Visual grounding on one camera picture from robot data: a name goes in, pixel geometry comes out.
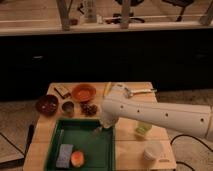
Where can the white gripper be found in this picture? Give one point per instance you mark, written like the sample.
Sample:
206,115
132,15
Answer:
107,120

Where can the wooden frame post centre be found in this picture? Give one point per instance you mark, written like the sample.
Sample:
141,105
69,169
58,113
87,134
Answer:
125,14

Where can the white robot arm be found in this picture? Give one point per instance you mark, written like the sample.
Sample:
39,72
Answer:
194,120

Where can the green plastic tray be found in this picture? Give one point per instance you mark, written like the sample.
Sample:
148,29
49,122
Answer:
98,148

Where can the white bottle on shelf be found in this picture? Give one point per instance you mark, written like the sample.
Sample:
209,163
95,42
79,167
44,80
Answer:
90,11

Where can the brown chocolate bar box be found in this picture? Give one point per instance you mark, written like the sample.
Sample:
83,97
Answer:
62,91

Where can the white paper cup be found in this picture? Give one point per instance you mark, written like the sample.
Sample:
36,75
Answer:
153,150

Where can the silver metal fork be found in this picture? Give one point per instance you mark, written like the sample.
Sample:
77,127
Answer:
97,130

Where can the orange peach fruit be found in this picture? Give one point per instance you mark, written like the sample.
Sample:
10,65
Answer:
77,159

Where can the orange plastic bowl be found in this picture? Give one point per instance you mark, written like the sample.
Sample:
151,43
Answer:
83,92

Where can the yellow banana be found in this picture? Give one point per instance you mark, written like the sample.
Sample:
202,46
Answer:
107,88

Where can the dark red bowl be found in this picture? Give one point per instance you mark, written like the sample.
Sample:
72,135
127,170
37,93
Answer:
47,105

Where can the green plastic cup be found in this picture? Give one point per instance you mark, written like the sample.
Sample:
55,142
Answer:
143,128

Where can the grey blue sponge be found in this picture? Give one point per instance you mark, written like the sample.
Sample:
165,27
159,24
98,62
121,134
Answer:
63,158

